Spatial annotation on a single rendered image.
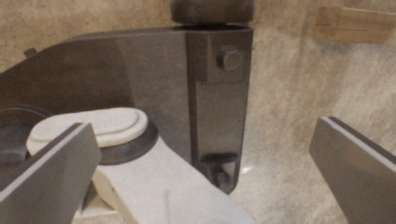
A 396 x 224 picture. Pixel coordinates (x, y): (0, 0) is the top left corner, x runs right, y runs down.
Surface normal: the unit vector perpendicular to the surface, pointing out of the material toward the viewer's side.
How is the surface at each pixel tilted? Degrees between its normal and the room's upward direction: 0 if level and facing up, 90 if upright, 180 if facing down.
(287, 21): 0
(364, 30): 0
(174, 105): 0
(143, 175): 90
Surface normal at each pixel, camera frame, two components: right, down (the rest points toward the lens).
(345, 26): 0.21, 0.46
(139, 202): -0.03, -0.88
